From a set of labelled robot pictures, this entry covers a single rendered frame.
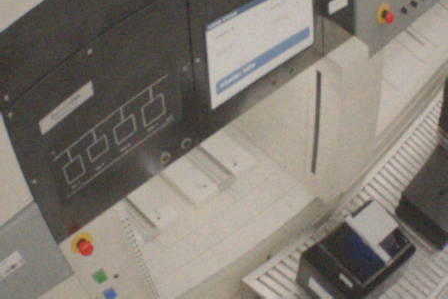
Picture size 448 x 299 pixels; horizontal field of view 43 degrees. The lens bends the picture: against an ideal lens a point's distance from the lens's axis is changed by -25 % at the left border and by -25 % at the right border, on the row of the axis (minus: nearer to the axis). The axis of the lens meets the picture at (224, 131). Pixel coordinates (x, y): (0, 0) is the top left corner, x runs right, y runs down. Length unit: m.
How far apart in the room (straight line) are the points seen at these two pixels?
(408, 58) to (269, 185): 0.79
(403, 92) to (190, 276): 0.98
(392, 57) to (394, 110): 0.27
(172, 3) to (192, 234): 0.92
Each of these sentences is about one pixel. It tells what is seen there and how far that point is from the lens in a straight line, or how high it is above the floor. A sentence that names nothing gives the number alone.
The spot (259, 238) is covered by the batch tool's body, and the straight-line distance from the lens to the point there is 1.89.
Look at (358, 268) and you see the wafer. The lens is 1.87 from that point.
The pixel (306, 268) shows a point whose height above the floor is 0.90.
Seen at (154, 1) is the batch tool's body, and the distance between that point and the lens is 1.09.
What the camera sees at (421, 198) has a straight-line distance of 2.01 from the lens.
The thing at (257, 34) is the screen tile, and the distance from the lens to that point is 1.32.
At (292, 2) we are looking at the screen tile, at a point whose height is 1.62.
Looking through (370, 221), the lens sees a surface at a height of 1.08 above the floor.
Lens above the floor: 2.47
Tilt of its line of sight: 49 degrees down
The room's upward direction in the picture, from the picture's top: 4 degrees counter-clockwise
